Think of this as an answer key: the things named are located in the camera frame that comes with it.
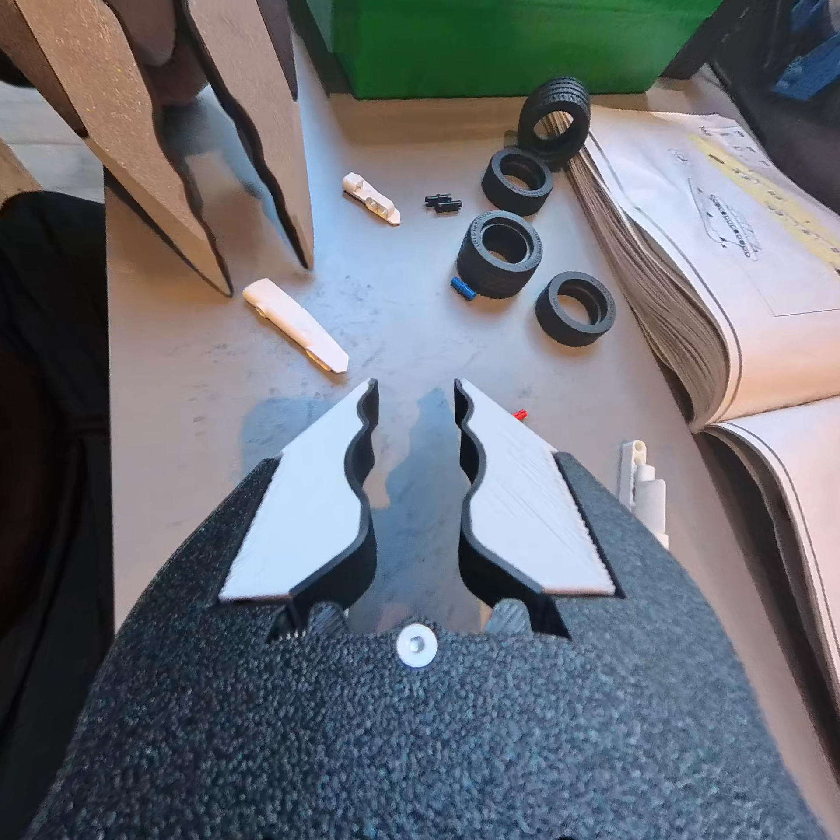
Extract black rubber toy tire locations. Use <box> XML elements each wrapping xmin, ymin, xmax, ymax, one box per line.
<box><xmin>535</xmin><ymin>271</ymin><xmax>616</xmax><ymax>347</ymax></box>
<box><xmin>457</xmin><ymin>211</ymin><xmax>544</xmax><ymax>300</ymax></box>
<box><xmin>517</xmin><ymin>77</ymin><xmax>592</xmax><ymax>173</ymax></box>
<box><xmin>481</xmin><ymin>147</ymin><xmax>553</xmax><ymax>217</ymax></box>

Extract small white toy connector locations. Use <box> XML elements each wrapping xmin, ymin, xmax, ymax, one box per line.
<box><xmin>243</xmin><ymin>278</ymin><xmax>299</xmax><ymax>329</ymax></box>

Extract green plastic bin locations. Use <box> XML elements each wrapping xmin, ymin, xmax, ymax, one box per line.
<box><xmin>305</xmin><ymin>0</ymin><xmax>723</xmax><ymax>101</ymax></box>

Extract white toy brick piece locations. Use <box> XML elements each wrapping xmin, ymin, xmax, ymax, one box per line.
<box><xmin>289</xmin><ymin>308</ymin><xmax>349</xmax><ymax>374</ymax></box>
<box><xmin>343</xmin><ymin>172</ymin><xmax>402</xmax><ymax>227</ymax></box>

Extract person's legs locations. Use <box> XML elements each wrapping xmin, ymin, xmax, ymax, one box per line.
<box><xmin>0</xmin><ymin>190</ymin><xmax>116</xmax><ymax>834</ymax></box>

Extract black toy car box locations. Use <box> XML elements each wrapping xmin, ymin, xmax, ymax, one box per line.
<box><xmin>663</xmin><ymin>0</ymin><xmax>840</xmax><ymax>211</ymax></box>

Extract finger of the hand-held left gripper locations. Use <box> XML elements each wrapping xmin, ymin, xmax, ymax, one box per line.
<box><xmin>178</xmin><ymin>0</ymin><xmax>316</xmax><ymax>271</ymax></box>
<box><xmin>12</xmin><ymin>0</ymin><xmax>235</xmax><ymax>298</ymax></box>

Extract white stepped brick assembly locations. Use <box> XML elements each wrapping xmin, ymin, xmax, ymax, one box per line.
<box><xmin>617</xmin><ymin>438</ymin><xmax>670</xmax><ymax>549</ymax></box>

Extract tan wooden board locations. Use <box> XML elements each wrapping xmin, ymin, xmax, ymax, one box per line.
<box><xmin>328</xmin><ymin>79</ymin><xmax>657</xmax><ymax>142</ymax></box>

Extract open instruction book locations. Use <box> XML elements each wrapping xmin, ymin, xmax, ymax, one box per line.
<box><xmin>564</xmin><ymin>108</ymin><xmax>840</xmax><ymax>690</ymax></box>

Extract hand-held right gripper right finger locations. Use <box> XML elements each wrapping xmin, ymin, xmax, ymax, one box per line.
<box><xmin>454</xmin><ymin>378</ymin><xmax>619</xmax><ymax>603</ymax></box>

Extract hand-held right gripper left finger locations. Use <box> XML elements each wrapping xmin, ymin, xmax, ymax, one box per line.
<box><xmin>218</xmin><ymin>378</ymin><xmax>380</xmax><ymax>611</ymax></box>

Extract grey desk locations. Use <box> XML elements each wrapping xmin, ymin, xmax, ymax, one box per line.
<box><xmin>104</xmin><ymin>33</ymin><xmax>831</xmax><ymax>840</ymax></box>

